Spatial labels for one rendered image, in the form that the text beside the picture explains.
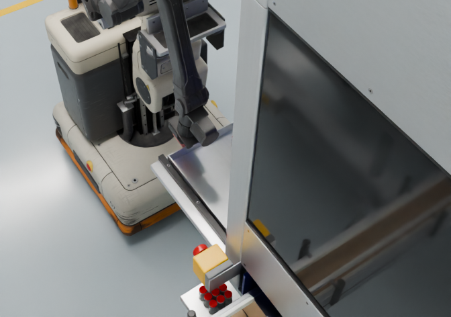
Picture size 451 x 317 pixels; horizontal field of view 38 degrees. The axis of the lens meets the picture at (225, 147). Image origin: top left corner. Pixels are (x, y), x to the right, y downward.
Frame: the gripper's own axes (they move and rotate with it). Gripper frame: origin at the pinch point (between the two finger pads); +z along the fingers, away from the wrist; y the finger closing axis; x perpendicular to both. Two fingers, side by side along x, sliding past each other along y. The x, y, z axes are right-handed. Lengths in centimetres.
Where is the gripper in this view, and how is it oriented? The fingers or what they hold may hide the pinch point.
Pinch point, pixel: (184, 144)
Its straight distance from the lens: 195.3
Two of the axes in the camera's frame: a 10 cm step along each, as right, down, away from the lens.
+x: 8.2, -4.4, 3.8
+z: -1.3, 5.0, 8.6
